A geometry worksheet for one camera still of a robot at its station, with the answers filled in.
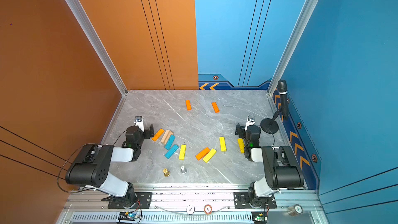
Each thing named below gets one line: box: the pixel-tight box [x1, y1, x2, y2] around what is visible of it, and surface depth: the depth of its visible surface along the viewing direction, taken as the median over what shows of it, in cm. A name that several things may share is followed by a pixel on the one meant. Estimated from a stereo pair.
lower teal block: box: [164, 144, 179, 160], surface depth 91 cm
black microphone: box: [277, 79, 289, 121], surface depth 82 cm
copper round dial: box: [203, 204, 213, 215], surface depth 73 cm
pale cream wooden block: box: [160, 129, 170, 144], surface depth 96 cm
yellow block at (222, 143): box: [219, 136, 227, 152], surface depth 93 cm
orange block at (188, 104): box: [185, 99, 193, 111], surface depth 114 cm
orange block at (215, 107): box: [211, 101, 220, 114], surface depth 114 cm
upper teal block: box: [164, 134, 176, 150], surface depth 93 cm
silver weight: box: [180, 165, 188, 175], surface depth 82 cm
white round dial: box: [186, 204, 196, 215], surface depth 72 cm
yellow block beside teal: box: [178, 144, 187, 161], surface depth 91 cm
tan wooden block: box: [164, 130, 174, 146], surface depth 96 cm
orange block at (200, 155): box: [195, 146, 210, 161], surface depth 89 cm
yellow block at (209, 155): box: [202, 147, 218, 164], surface depth 89 cm
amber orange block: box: [151, 128, 165, 142], surface depth 98 cm
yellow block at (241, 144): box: [237, 137, 246, 154], surface depth 93 cm
